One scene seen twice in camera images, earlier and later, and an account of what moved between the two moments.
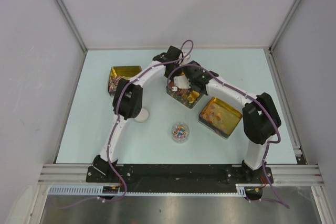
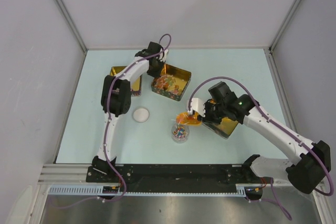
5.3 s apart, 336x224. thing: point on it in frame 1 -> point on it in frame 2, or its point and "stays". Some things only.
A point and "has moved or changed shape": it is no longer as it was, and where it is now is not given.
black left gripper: x=179 y=72 -> x=156 y=74
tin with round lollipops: x=185 y=96 has moved or changed shape
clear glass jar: x=180 y=131 stays
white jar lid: x=143 y=116 stays
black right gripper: x=205 y=72 -> x=207 y=118
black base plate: x=178 y=178 stays
